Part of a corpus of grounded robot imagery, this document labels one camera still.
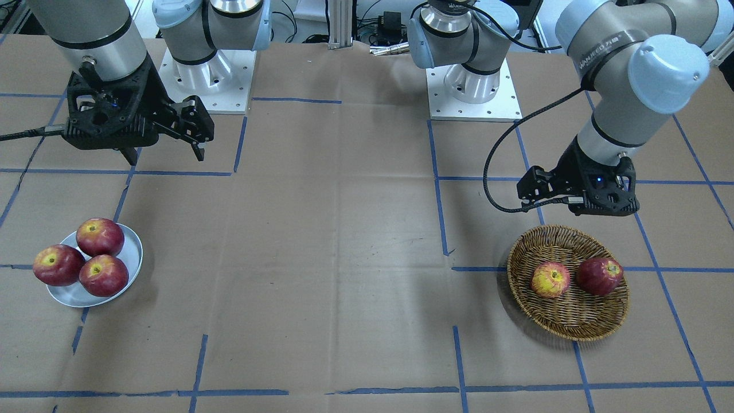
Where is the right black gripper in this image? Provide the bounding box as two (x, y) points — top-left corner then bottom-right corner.
(119, 57), (215, 166)

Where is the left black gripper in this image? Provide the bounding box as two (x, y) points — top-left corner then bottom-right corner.
(517, 138), (591, 210)

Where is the yellow-red apple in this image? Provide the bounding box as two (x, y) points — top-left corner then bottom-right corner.
(530, 261), (571, 298)

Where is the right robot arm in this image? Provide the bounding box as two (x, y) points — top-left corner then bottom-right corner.
(21, 1), (271, 166)

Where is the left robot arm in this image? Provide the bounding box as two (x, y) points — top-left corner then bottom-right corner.
(407, 1), (732, 216)

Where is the dark red basket apple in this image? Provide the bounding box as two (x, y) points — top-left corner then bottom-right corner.
(576, 257), (624, 296)

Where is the plate apple near centre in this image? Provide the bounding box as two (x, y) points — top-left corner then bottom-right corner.
(75, 217), (125, 257)

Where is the plate apple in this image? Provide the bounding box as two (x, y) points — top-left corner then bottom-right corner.
(32, 245), (86, 287)
(79, 255), (129, 297)
(75, 217), (125, 257)

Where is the plate apple front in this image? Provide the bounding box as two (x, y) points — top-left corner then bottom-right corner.
(79, 255), (129, 297)

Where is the woven wicker basket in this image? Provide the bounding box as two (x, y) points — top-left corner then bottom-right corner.
(507, 225), (631, 342)

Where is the plate apple far side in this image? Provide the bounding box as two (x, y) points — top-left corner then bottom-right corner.
(32, 245), (86, 287)

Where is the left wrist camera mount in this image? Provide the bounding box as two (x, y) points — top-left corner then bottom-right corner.
(568, 153), (640, 217)

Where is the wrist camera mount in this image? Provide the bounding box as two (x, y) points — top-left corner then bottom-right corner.
(568, 153), (640, 217)
(63, 56), (162, 151)

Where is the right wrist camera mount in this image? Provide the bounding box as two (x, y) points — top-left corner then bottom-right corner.
(63, 56), (162, 151)

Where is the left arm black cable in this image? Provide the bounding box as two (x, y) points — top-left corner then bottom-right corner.
(483, 86), (585, 214)

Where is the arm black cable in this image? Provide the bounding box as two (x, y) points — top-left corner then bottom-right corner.
(483, 86), (585, 214)
(0, 126), (67, 142)

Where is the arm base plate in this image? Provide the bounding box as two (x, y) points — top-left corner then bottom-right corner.
(158, 50), (257, 115)
(425, 60), (524, 122)

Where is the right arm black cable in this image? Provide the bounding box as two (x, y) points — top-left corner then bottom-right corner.
(0, 126), (67, 142)

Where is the aluminium frame post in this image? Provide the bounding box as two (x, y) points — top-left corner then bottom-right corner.
(325, 0), (356, 50)

